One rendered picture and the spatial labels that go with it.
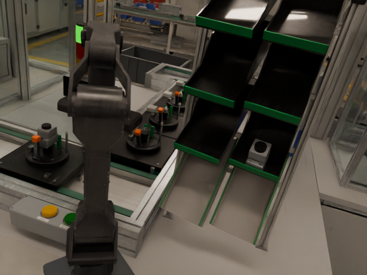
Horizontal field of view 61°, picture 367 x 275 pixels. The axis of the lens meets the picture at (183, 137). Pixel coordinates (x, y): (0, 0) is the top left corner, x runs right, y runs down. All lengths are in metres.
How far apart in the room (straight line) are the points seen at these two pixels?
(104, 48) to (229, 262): 0.76
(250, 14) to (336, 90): 1.24
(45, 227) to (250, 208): 0.57
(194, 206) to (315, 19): 0.57
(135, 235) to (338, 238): 1.04
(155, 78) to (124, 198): 1.24
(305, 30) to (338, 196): 0.94
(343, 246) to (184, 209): 0.97
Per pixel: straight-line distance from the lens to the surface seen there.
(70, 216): 0.94
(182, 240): 1.05
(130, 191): 1.11
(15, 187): 1.08
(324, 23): 0.81
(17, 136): 1.37
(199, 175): 0.94
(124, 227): 0.92
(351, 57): 1.92
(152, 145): 1.24
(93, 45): 0.49
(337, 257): 1.75
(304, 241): 1.22
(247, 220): 0.93
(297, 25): 0.79
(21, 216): 1.00
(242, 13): 0.79
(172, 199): 0.95
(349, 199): 1.56
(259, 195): 0.94
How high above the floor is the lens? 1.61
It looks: 28 degrees down
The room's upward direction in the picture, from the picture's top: 11 degrees clockwise
